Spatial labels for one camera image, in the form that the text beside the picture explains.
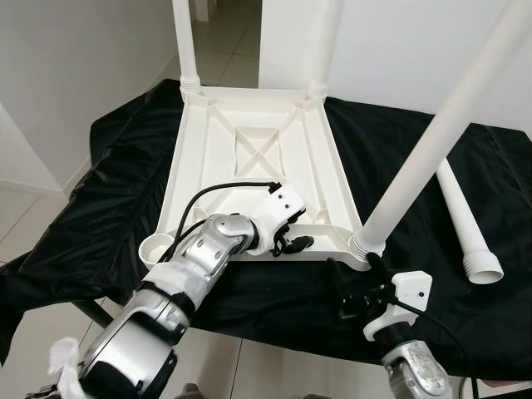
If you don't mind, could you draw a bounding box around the white plastic table leg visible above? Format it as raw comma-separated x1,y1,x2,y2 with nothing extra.
171,0,203,92
307,0,347,97
436,158,506,286
349,0,532,259

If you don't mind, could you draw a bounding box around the white plastic table top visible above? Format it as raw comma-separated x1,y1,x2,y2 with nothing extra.
137,83,375,272

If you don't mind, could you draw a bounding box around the black cloth table cover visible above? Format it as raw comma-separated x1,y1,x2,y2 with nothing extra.
0,79,532,385

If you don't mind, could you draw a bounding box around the crumpled white plastic wrap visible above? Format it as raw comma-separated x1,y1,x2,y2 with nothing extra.
46,337,86,393

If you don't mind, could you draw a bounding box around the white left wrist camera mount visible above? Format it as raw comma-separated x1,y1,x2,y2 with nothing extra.
245,183,308,255

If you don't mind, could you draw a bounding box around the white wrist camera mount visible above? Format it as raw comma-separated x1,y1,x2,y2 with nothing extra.
245,183,308,255
363,270,436,342

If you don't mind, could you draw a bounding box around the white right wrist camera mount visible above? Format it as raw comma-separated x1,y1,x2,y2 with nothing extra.
363,270,436,342

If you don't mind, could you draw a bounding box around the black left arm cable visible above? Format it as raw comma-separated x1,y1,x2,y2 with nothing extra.
170,179,282,252

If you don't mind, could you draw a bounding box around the black metal table frame bar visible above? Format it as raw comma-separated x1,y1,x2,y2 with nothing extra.
79,299,114,328

